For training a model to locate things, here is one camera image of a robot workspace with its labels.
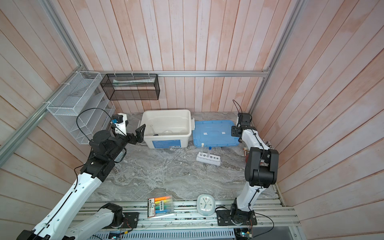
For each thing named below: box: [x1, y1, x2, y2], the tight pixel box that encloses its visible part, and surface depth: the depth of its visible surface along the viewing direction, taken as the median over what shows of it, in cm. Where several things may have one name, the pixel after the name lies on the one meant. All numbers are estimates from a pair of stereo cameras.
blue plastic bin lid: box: [192, 120, 240, 148], surface depth 110 cm
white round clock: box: [197, 193, 216, 217], surface depth 78 cm
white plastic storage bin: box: [137, 109, 195, 149], surface depth 103 cm
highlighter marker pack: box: [147, 195, 174, 218], surface depth 78 cm
